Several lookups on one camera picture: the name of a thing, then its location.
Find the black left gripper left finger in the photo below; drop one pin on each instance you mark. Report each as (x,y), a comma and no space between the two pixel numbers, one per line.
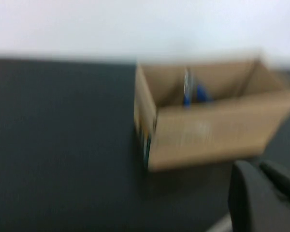
(246,200)

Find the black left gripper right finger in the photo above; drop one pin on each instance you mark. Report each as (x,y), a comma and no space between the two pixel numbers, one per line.
(282,176)

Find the brown cardboard box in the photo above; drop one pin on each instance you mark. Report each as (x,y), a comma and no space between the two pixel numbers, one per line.
(207,135)

